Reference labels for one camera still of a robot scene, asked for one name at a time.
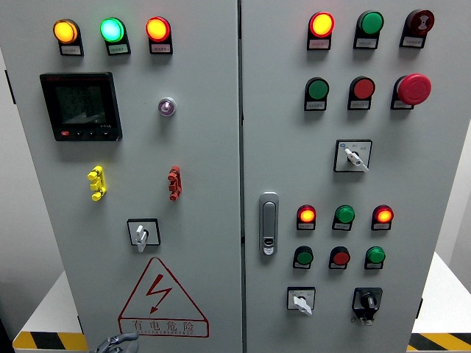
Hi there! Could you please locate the small white-handle turn switch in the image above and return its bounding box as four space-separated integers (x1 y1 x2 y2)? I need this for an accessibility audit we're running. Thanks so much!
126 218 162 254
286 286 316 317

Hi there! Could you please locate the red warning triangle sticker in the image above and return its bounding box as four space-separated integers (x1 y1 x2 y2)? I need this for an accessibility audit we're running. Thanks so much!
117 257 210 339

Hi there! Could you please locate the black yellow striped tape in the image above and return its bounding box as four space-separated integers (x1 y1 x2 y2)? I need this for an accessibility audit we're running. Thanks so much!
406 332 471 353
12 331 89 352

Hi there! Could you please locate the silver door lock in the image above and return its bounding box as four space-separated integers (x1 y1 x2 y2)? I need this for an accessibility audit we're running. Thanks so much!
258 191 280 257

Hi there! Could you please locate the small green push button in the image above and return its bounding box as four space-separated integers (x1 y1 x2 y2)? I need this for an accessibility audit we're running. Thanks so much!
294 246 314 266

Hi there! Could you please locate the pale grey door with display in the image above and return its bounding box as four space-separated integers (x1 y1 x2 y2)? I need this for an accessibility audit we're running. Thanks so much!
0 0 244 353

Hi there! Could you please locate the small red round lamp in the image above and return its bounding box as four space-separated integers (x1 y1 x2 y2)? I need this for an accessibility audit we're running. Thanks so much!
372 204 394 225
297 204 317 224

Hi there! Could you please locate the small red push button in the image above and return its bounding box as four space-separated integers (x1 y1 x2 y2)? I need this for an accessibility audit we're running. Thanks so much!
329 246 351 267

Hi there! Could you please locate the black display meter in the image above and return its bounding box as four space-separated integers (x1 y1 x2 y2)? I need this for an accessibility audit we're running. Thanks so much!
39 71 124 143

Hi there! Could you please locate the white round lamp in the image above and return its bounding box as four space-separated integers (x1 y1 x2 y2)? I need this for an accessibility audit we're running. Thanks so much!
157 96 177 118

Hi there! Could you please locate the pale grey door with lock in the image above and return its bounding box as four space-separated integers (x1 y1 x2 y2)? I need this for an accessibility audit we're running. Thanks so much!
240 0 471 353

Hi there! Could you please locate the small green round lamp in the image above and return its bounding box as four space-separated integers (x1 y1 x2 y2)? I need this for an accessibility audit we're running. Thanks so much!
365 246 386 265
334 204 356 225

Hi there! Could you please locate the large green round lamp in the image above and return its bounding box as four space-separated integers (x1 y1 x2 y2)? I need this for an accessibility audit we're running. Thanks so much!
357 10 385 37
99 17 127 43

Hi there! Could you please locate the large red round lamp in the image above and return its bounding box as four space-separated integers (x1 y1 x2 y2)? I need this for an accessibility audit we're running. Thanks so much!
145 16 171 43
308 11 336 39

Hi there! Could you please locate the large yellow round lamp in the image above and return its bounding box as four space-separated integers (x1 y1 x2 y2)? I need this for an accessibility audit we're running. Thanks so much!
52 18 79 45

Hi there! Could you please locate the large green push button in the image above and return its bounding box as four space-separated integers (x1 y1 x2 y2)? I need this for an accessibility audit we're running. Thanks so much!
305 76 330 101

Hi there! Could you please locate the large red push button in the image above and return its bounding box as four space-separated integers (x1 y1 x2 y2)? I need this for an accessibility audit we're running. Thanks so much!
349 76 376 101

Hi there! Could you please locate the large red stop button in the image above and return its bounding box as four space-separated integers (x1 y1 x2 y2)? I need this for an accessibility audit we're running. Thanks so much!
396 73 433 107

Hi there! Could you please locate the dark red buzzer lamp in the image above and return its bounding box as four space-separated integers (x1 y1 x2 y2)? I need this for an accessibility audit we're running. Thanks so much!
406 9 436 35

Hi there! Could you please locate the small yellow handle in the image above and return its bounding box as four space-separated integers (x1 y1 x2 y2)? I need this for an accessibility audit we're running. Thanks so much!
87 165 107 202

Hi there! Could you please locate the small red handle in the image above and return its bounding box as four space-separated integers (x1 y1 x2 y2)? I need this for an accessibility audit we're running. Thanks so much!
167 165 183 202

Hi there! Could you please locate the black-handle turn switch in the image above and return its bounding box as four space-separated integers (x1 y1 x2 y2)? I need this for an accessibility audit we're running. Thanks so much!
351 287 383 327

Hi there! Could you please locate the large white-handle turn switch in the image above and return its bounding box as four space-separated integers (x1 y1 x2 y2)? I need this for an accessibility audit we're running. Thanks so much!
333 138 373 174

